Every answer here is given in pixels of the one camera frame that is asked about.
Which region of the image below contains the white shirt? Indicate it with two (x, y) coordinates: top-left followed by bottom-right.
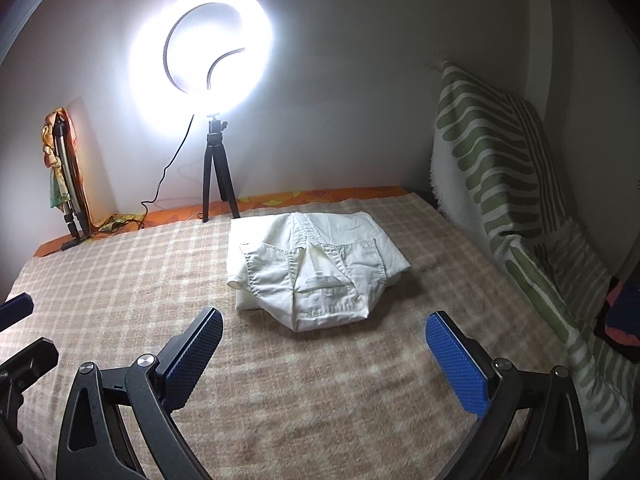
(227, 211), (410, 333)

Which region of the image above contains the dark red clothing pile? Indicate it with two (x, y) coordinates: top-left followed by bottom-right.
(593, 278), (639, 364)

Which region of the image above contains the folded tripod stand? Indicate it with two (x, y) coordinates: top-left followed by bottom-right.
(52, 112), (92, 252)

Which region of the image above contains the pink plaid blanket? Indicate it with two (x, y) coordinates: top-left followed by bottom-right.
(1, 194), (566, 479)

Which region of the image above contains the green striped white pillow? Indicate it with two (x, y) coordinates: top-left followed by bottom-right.
(431, 61), (639, 479)

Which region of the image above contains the black mini tripod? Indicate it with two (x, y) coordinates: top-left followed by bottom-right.
(202, 116), (240, 223)

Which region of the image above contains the black power cable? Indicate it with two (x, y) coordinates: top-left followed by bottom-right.
(138, 112), (196, 231)

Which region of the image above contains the white ring light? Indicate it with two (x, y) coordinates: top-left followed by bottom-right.
(126, 0), (273, 122)

